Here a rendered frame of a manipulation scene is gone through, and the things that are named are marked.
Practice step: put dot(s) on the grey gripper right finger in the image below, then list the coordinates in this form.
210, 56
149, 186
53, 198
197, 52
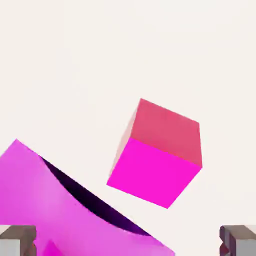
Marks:
240, 239

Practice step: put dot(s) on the small magenta cube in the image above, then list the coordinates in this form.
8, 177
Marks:
156, 170

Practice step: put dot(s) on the large violet box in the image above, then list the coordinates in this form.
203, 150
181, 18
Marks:
50, 210

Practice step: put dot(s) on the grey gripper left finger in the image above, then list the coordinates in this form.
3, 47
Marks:
18, 239

